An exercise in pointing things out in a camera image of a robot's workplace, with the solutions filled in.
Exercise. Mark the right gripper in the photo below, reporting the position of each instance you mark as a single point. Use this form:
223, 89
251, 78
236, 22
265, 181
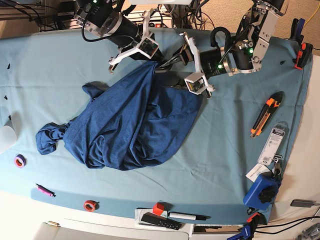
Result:
127, 43

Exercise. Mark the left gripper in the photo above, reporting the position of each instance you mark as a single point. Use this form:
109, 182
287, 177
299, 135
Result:
207, 62

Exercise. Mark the blue t-shirt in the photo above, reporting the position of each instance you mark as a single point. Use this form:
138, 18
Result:
137, 122

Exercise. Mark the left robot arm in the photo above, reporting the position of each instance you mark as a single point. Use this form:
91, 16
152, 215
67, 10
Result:
241, 53

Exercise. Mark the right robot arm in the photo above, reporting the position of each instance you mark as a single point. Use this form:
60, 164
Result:
99, 20

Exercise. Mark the power strip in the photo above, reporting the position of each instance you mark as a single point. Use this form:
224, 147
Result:
156, 21

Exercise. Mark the light blue table cloth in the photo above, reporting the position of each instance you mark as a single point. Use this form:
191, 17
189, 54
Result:
41, 80

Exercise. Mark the orange black utility knife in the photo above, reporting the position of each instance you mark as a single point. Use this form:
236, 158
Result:
268, 109

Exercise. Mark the packaged tool blister card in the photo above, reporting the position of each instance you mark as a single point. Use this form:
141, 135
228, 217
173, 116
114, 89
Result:
272, 144

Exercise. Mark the orange black clamp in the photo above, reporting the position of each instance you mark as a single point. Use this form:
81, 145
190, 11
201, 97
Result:
303, 55

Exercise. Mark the white paper tag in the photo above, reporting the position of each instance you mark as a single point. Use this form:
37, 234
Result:
258, 169

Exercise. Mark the blue black clamp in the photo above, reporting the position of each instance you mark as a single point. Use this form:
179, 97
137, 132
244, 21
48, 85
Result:
296, 29

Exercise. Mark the metal keys carabiner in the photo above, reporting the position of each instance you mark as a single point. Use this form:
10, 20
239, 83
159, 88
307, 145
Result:
277, 169

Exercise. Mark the red cube block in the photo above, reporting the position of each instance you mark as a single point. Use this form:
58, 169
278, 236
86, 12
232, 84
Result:
158, 209

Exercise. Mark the blue box with knob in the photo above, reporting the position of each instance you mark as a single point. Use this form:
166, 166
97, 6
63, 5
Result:
262, 192

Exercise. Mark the white black marker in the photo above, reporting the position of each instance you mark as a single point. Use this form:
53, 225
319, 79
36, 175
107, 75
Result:
184, 216

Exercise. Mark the black remote control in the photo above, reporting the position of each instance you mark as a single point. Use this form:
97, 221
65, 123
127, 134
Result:
161, 221

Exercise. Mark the red tape roll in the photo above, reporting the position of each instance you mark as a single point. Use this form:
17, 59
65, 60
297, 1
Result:
91, 205

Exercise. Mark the white translucent cup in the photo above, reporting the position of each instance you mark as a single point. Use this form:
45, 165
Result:
8, 138

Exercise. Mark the purple tape roll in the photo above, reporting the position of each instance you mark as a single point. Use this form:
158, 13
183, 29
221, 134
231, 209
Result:
20, 161

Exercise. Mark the blue orange bottom clamp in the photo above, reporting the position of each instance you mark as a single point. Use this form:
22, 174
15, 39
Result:
247, 232

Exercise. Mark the grey adapter box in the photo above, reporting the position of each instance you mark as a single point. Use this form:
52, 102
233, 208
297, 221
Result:
302, 203

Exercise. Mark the pink marker pen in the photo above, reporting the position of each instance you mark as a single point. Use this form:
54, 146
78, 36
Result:
45, 190

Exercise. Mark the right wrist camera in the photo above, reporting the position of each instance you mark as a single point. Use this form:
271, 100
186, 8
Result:
147, 47

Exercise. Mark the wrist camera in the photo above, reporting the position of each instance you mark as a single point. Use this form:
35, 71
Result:
147, 47
196, 83

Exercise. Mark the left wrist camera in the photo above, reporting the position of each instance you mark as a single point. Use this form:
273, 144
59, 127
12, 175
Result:
196, 83

